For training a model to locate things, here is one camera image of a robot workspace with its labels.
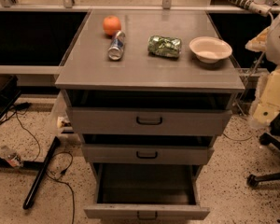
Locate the white power strip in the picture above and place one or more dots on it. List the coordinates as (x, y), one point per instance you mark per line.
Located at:
(254, 6)

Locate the blue silver soda can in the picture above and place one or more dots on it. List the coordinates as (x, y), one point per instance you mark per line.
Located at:
(116, 47)

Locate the clear plastic bottle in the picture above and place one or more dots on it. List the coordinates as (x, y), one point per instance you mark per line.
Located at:
(12, 157)

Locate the green crumpled chip bag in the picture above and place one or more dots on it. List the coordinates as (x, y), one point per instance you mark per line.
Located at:
(169, 47)

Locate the black table leg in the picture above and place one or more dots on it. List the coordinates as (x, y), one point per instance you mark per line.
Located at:
(29, 201)

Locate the yellowish foam-covered gripper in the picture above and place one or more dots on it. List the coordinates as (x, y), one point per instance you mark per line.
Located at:
(278, 44)

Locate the grey drawer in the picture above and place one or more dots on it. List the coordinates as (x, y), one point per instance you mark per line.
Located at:
(86, 120)
(147, 154)
(146, 192)

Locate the orange fruit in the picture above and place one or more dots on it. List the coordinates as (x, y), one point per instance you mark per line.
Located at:
(111, 24)

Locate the black box on left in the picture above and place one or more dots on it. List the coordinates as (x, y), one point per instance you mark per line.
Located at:
(9, 92)

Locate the grey drawer cabinet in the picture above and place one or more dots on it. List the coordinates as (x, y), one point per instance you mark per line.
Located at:
(142, 80)

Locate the grey bottom drawer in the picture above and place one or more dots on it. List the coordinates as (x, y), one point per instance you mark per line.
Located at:
(146, 192)

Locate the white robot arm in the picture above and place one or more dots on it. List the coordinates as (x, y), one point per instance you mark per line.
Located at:
(266, 105)

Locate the grey middle drawer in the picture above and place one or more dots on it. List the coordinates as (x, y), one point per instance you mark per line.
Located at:
(147, 154)

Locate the grey top drawer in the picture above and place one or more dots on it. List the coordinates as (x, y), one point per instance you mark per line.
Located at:
(86, 120)

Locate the white paper bowl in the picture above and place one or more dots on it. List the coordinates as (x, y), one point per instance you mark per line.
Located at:
(210, 49)

